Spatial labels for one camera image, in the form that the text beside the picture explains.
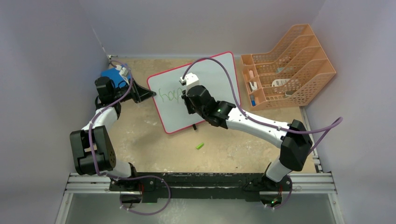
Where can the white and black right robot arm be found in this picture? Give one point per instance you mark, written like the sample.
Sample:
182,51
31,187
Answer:
291,138

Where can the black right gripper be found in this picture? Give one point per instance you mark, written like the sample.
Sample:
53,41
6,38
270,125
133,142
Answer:
187,100

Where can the aluminium frame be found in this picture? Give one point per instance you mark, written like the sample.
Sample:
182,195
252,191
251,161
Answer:
312,200

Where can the pink framed whiteboard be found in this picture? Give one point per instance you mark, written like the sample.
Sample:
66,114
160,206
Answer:
217,75

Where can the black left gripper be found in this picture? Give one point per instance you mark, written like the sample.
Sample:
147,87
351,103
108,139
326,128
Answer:
139,94

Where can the orange plastic desk organizer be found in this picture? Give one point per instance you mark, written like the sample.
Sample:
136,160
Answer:
298,56

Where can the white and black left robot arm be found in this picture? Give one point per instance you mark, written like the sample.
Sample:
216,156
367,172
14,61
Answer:
92,150

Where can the white stapler in organizer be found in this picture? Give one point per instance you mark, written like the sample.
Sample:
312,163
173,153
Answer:
253,86

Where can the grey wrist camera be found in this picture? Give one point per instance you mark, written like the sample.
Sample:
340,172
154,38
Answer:
189,80
123,73

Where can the green marker cap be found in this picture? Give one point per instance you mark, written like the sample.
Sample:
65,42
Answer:
198,147

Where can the pink eraser in organizer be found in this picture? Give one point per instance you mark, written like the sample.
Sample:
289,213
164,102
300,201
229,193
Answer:
251,74

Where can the blue box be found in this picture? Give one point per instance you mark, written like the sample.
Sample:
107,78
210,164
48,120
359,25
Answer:
110,77

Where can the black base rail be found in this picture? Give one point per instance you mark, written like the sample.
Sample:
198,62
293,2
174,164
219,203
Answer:
250,187

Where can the white remote in organizer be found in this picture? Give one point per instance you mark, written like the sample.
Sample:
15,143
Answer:
279,82

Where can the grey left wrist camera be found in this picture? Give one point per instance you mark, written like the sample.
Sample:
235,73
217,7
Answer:
123,73

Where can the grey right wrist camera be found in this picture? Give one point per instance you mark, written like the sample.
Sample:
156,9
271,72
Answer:
189,80

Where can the blue item in organizer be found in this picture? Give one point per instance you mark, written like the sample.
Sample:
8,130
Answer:
252,99

